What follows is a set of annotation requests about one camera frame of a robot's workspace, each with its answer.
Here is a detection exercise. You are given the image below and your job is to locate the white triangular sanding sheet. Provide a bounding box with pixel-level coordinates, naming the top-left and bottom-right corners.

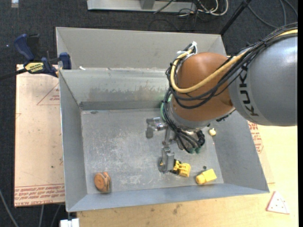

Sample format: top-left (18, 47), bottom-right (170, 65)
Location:
top-left (265, 190), bottom-right (291, 215)

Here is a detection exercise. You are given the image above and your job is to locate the grey metal bin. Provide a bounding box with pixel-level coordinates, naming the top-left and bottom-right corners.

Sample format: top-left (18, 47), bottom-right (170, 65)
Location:
top-left (55, 26), bottom-right (270, 213)

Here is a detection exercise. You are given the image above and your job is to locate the orange-brown round object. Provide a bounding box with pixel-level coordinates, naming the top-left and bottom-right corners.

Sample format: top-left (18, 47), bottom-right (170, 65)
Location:
top-left (93, 171), bottom-right (112, 194)

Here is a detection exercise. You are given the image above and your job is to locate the yellow toy vehicle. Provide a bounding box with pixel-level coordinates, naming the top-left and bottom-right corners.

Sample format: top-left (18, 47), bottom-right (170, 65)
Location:
top-left (170, 159), bottom-right (192, 178)

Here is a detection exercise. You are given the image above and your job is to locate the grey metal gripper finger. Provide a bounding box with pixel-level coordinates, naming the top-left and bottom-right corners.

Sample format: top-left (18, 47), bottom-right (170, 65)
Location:
top-left (145, 117), bottom-right (168, 139)
top-left (158, 147), bottom-right (176, 174)

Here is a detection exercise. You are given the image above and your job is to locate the yellow plastic block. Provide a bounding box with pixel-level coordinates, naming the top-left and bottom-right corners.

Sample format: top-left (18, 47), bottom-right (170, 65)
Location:
top-left (195, 168), bottom-right (218, 185)

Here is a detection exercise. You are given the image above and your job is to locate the brown cardboard board, red print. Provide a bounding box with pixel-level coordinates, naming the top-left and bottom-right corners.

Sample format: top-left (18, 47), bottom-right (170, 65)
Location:
top-left (14, 64), bottom-right (66, 208)

